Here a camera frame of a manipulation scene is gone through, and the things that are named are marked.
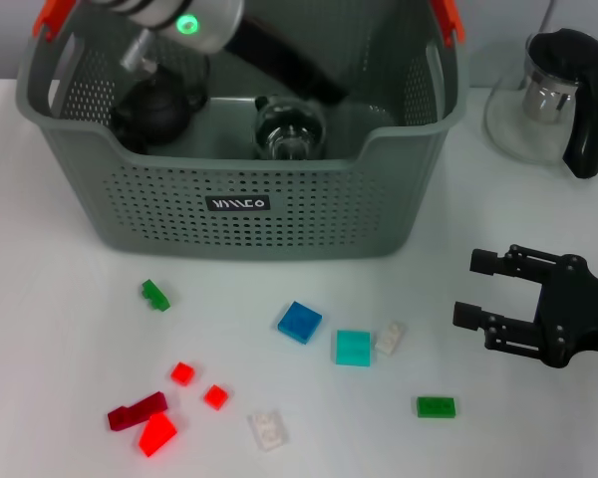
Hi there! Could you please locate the glass pitcher black handle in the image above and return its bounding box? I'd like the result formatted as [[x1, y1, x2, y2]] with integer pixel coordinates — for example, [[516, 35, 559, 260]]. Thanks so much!
[[483, 28, 598, 180]]

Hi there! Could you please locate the green two-stud brick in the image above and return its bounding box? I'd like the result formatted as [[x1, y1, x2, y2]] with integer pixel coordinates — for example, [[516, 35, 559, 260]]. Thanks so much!
[[416, 395, 459, 419]]

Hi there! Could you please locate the blue square brick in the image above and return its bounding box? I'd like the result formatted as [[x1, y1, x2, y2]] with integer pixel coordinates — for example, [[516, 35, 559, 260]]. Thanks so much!
[[277, 300, 324, 346]]

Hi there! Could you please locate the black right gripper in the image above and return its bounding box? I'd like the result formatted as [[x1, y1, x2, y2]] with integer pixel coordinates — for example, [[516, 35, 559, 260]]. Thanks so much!
[[452, 243, 598, 370]]

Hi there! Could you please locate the grey perforated storage basket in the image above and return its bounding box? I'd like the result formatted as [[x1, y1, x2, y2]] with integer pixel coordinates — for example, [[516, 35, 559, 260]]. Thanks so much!
[[14, 0, 472, 263]]

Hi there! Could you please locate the teal square brick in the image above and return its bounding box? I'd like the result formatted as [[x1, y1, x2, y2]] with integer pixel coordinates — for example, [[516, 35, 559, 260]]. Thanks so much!
[[335, 329, 373, 367]]

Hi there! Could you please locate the green translucent stepped brick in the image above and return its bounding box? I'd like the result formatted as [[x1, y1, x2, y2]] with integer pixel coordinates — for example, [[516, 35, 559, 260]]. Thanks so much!
[[140, 278, 171, 313]]

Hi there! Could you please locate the dark red long brick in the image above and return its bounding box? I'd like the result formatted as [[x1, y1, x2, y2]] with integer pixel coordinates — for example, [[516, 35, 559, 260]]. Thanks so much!
[[107, 390, 169, 432]]

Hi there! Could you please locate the bright red slope brick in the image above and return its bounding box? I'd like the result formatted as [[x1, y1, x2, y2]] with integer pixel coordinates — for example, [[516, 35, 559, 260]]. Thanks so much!
[[138, 412, 179, 458]]

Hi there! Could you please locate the black clay teacup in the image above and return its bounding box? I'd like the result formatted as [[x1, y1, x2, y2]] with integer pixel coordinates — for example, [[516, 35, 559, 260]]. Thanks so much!
[[119, 133, 150, 155]]

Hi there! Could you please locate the black clay teapot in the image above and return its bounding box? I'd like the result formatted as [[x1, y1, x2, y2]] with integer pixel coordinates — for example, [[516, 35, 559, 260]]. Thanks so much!
[[110, 74, 208, 148]]

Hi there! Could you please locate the orange basket handle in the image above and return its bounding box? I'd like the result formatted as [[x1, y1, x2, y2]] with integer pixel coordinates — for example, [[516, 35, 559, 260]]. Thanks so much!
[[32, 0, 467, 49]]

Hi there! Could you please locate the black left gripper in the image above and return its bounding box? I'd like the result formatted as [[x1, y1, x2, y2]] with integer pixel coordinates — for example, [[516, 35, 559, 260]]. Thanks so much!
[[222, 14, 351, 107]]

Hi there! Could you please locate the small red square brick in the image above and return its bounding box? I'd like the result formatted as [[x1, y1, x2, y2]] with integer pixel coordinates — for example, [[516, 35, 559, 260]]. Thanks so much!
[[169, 360, 196, 387], [202, 383, 230, 411]]

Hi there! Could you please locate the white two-stud brick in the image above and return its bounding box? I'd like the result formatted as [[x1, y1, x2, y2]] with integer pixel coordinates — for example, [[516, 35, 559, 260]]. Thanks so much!
[[247, 408, 289, 453], [375, 321, 409, 356]]

